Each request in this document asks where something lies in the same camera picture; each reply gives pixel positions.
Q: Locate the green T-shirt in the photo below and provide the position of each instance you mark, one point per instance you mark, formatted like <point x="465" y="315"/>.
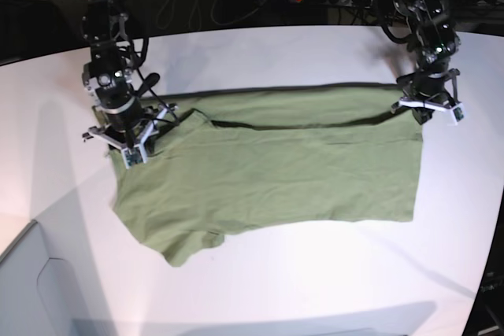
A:
<point x="242" y="160"/>

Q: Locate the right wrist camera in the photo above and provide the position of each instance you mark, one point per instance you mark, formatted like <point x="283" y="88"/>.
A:
<point x="134" y="156"/>

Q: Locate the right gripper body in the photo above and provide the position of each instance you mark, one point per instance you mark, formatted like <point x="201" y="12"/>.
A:
<point x="134" y="125"/>

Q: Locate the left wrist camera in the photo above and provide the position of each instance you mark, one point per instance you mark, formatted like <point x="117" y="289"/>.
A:
<point x="457" y="113"/>

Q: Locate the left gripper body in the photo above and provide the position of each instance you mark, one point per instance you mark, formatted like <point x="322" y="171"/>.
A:
<point x="429" y="90"/>

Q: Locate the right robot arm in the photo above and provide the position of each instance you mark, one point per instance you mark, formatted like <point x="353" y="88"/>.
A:
<point x="108" y="76"/>

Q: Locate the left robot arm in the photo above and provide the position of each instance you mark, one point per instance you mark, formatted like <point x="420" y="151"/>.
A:
<point x="431" y="37"/>

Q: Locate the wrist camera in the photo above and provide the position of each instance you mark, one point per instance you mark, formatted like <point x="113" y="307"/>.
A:
<point x="457" y="113"/>
<point x="134" y="156"/>

